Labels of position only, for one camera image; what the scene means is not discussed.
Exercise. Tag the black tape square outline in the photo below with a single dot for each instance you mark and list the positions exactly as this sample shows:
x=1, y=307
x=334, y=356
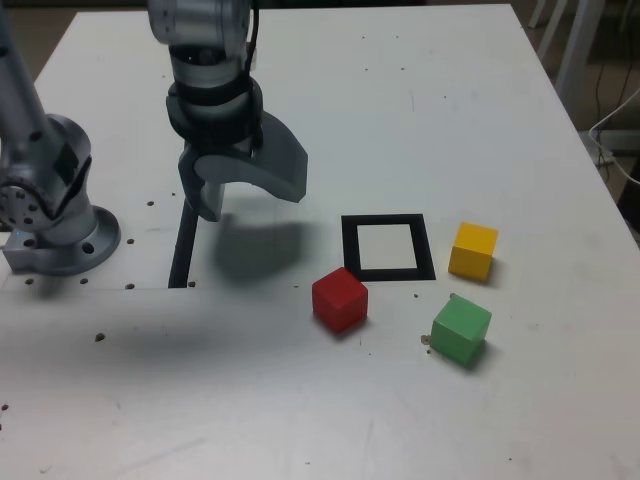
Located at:
x=350, y=250

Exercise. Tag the green cube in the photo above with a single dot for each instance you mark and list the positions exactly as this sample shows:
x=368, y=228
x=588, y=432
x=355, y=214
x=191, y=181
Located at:
x=457, y=332

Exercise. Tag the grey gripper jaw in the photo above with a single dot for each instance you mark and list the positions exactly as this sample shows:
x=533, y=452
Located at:
x=280, y=165
x=192, y=192

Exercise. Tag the yellow cube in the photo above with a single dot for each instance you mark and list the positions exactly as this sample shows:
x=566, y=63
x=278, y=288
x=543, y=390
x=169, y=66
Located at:
x=470, y=255

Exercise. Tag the red cube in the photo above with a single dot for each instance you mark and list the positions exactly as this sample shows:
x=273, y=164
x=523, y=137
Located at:
x=340, y=300

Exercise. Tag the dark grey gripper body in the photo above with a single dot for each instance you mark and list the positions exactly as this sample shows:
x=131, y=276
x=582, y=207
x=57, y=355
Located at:
x=220, y=148

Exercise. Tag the black tape strip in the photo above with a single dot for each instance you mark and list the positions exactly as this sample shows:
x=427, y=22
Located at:
x=181, y=255

